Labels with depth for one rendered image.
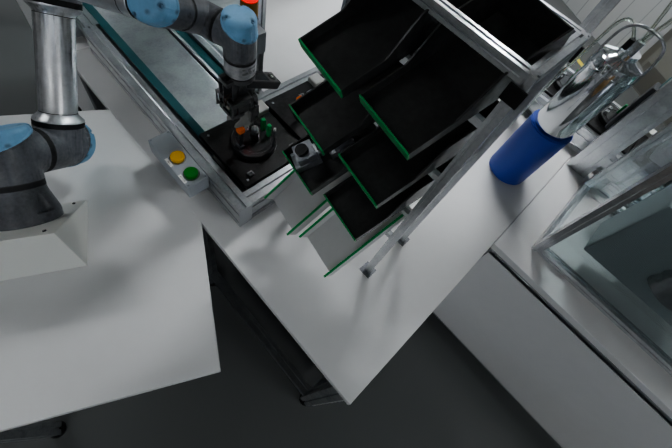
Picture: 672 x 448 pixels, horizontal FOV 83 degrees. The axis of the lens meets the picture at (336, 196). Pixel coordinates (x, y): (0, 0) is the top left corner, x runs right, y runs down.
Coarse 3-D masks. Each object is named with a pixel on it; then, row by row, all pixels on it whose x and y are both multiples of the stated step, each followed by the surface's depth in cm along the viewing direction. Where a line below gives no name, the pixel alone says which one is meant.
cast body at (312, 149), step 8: (304, 144) 85; (312, 144) 89; (296, 152) 85; (304, 152) 84; (312, 152) 85; (320, 152) 89; (296, 160) 89; (304, 160) 85; (312, 160) 87; (320, 160) 89; (296, 168) 88; (304, 168) 89
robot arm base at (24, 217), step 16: (0, 192) 86; (16, 192) 87; (32, 192) 89; (48, 192) 94; (0, 208) 86; (16, 208) 87; (32, 208) 89; (48, 208) 92; (0, 224) 86; (16, 224) 87; (32, 224) 89
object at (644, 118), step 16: (656, 96) 127; (640, 112) 133; (656, 112) 129; (624, 128) 138; (640, 128) 135; (592, 144) 149; (608, 144) 145; (624, 144) 141; (576, 160) 157; (592, 160) 153; (608, 160) 148
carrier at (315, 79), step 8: (312, 80) 136; (320, 80) 137; (296, 88) 135; (304, 88) 136; (312, 88) 137; (280, 96) 132; (288, 96) 132; (296, 96) 133; (272, 104) 129; (280, 104) 130; (288, 104) 131; (272, 112) 129; (280, 112) 128; (288, 112) 129; (280, 120) 128; (288, 120) 127; (296, 120) 128; (288, 128) 127; (296, 128) 126; (296, 136) 126
